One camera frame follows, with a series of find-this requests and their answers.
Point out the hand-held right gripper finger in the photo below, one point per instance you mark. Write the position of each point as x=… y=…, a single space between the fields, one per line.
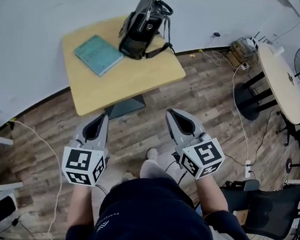
x=197 y=124
x=173 y=135

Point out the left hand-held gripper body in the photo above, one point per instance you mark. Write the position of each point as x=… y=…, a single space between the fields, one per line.
x=77 y=162

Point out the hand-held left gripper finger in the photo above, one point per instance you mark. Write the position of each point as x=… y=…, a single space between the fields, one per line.
x=80 y=133
x=104 y=133

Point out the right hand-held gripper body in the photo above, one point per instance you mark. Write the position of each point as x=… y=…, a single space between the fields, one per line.
x=204 y=157

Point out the black leather handbag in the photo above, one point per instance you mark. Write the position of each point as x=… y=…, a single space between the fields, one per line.
x=141 y=28

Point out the person's right forearm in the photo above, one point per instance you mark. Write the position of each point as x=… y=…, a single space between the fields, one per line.
x=211 y=195

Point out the person's left forearm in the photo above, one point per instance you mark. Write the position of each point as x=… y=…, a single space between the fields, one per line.
x=82 y=205

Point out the person's white shoe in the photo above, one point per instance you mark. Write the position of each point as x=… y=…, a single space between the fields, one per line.
x=129 y=176
x=152 y=153

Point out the dark table base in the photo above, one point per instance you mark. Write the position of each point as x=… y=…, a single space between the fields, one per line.
x=124 y=108

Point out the white power strip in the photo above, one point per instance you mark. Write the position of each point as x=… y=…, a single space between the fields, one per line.
x=247 y=169

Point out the small yellow object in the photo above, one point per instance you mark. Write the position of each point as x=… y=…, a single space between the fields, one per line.
x=191 y=56
x=200 y=50

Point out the person's dark blue shirt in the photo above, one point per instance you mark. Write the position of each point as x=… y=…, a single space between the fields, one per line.
x=155 y=218

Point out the teal book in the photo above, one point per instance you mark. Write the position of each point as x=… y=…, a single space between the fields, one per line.
x=98 y=54

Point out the small black adapter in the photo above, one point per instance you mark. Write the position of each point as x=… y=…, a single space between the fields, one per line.
x=216 y=34

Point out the round wooden table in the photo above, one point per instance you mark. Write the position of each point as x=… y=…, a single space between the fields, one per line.
x=282 y=77

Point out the white router black antennas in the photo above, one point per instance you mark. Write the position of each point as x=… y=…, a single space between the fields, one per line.
x=250 y=42

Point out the small metallic object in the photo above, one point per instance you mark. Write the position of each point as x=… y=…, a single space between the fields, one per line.
x=290 y=78

